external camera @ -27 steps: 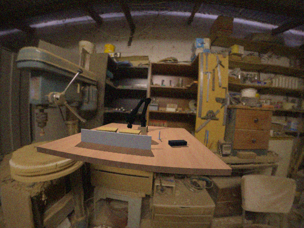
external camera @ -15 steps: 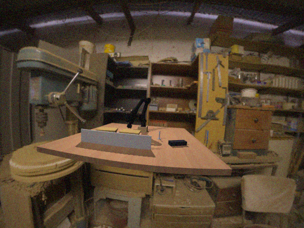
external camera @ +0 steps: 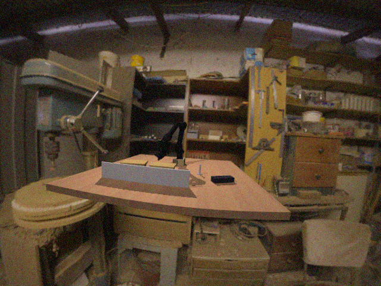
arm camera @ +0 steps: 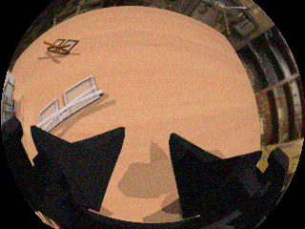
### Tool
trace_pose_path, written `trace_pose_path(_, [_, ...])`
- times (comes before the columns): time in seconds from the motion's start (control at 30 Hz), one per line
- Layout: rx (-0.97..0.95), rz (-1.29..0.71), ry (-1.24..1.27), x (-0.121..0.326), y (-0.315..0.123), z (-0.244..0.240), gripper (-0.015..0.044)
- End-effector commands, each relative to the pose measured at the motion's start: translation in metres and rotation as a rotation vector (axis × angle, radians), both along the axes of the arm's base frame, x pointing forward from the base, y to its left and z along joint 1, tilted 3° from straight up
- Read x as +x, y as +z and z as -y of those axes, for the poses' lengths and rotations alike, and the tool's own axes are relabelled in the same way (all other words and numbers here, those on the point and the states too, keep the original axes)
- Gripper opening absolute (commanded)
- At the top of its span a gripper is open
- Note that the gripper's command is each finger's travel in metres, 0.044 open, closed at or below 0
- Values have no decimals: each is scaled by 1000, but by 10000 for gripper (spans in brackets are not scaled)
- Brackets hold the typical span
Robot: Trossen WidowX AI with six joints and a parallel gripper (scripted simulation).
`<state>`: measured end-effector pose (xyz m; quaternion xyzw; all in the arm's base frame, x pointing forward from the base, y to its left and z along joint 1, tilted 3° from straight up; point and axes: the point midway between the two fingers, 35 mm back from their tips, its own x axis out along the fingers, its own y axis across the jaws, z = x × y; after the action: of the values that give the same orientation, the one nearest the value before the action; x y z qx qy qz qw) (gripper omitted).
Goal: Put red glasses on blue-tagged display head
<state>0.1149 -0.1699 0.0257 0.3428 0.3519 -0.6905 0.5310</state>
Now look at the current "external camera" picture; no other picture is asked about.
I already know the grey flat rectangular panel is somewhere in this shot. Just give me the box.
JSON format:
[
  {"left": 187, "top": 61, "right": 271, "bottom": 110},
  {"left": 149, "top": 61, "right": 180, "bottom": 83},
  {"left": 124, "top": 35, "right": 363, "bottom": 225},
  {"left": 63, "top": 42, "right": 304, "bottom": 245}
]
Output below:
[{"left": 101, "top": 162, "right": 190, "bottom": 188}]

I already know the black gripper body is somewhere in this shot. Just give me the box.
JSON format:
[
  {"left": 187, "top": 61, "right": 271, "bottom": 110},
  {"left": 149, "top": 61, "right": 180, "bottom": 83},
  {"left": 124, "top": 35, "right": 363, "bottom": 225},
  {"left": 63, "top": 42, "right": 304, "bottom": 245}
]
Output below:
[{"left": 155, "top": 148, "right": 169, "bottom": 159}]

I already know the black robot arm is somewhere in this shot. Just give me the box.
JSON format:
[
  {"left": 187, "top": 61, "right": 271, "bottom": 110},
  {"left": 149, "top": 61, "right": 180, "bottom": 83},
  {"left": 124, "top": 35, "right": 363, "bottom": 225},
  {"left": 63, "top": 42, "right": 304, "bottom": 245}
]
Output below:
[{"left": 156, "top": 122, "right": 187, "bottom": 159}]

